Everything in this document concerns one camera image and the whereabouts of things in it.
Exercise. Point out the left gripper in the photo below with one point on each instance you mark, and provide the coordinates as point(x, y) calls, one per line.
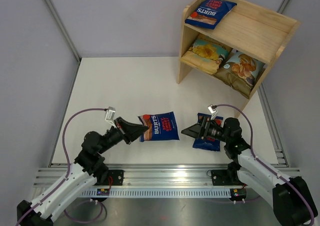
point(128, 131)

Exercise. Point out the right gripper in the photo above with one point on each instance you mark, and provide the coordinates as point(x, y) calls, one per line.
point(194, 130)

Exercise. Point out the blue Burts bag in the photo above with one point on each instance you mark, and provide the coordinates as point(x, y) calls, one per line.
point(161, 127)
point(209, 13)
point(210, 144)

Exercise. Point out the light blue cassava chips bag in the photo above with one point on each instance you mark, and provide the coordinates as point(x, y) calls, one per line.
point(240, 72)

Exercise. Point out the tan kettle chips bag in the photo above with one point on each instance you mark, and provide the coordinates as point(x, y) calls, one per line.
point(206, 54)

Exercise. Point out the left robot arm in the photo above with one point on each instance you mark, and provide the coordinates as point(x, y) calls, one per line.
point(87, 170)

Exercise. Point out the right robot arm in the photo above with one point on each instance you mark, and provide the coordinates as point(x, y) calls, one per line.
point(289, 197)

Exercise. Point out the wooden two-tier shelf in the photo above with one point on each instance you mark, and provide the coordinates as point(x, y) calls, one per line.
point(254, 30)

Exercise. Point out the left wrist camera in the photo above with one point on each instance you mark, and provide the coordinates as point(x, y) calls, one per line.
point(109, 115)

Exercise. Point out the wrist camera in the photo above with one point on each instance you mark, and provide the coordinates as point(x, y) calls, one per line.
point(109, 115)
point(213, 111)

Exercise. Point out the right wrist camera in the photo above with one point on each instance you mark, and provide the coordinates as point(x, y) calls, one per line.
point(213, 111)

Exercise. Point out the aluminium mounting rail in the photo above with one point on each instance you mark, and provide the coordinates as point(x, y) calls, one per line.
point(154, 175)

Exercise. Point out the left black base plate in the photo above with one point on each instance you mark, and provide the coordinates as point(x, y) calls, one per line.
point(115, 177)

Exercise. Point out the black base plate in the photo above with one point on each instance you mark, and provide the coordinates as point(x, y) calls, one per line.
point(115, 177)
point(225, 177)

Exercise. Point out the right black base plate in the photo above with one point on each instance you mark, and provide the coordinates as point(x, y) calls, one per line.
point(225, 177)

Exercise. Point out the white slotted cable duct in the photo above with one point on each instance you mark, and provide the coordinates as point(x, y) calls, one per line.
point(157, 193)

